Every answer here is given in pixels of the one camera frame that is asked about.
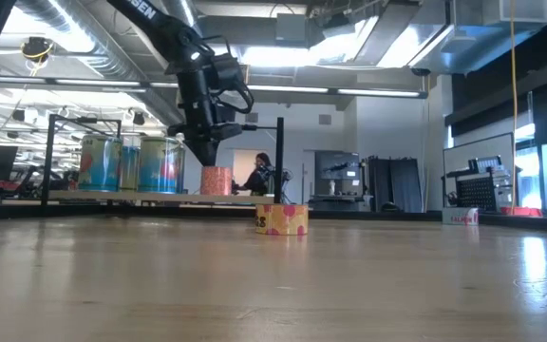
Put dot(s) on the person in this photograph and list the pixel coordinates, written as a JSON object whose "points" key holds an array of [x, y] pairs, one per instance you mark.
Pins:
{"points": [[259, 178]]}

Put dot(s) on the black folding panel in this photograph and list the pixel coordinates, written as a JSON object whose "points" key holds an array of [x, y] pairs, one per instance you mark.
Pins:
{"points": [[394, 185]]}

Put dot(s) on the short yellow pink-dotted can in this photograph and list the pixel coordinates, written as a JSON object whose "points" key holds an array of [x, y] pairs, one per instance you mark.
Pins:
{"points": [[283, 221]]}

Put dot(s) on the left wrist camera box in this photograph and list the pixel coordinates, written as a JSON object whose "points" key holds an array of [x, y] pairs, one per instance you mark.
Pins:
{"points": [[228, 76]]}

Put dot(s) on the dark display screen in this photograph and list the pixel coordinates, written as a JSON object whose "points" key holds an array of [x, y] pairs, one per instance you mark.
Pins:
{"points": [[337, 166]]}

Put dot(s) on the whiteboard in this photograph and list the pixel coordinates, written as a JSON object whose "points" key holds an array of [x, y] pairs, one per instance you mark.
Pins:
{"points": [[480, 145]]}

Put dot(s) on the silver ventilation hood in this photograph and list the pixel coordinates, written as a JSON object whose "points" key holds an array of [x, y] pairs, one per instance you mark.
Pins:
{"points": [[444, 38]]}

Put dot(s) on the black perforated cart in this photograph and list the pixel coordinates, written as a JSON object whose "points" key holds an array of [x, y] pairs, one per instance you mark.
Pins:
{"points": [[480, 190]]}

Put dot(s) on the long ceiling light bar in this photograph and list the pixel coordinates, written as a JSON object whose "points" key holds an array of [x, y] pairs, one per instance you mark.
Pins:
{"points": [[373, 91]]}

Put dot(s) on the white salmon can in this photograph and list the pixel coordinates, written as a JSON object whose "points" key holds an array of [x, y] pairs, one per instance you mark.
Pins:
{"points": [[458, 216]]}

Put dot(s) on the black aluminium rig frame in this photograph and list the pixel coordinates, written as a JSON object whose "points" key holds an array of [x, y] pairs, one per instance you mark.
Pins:
{"points": [[406, 216]]}

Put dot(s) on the blue tomato can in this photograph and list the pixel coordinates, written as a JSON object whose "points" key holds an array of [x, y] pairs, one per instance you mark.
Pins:
{"points": [[100, 163], [157, 166]]}

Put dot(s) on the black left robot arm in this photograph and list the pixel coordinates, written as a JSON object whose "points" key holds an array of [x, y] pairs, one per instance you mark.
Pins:
{"points": [[159, 24]]}

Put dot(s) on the red bin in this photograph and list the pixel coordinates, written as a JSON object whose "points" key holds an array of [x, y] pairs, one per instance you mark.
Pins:
{"points": [[518, 210]]}

